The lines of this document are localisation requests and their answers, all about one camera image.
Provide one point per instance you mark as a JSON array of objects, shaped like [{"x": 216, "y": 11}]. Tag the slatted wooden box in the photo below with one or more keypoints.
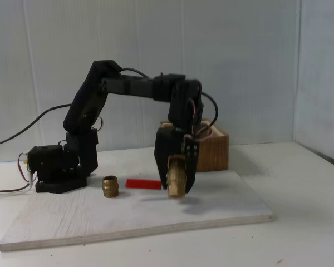
[{"x": 214, "y": 153}]

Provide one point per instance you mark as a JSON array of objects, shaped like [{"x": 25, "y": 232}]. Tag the brass threaded pipe nipple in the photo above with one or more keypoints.
[{"x": 110, "y": 187}]

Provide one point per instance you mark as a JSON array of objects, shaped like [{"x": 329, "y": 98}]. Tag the white painted plywood board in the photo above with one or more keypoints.
[{"x": 100, "y": 217}]

